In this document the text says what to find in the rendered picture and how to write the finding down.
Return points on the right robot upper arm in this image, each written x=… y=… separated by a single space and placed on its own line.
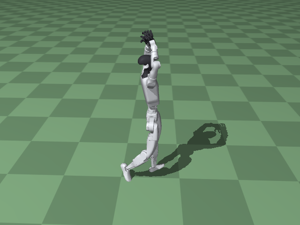
x=151 y=81

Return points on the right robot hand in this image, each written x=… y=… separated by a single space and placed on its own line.
x=148 y=39

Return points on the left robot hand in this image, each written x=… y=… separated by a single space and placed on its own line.
x=144 y=39

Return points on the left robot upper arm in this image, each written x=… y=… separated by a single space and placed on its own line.
x=145 y=66

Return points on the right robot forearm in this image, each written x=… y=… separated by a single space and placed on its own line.
x=154 y=52

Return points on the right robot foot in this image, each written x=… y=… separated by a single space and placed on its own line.
x=125 y=173

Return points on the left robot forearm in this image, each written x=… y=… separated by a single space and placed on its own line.
x=147 y=49

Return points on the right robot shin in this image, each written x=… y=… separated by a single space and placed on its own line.
x=137 y=161

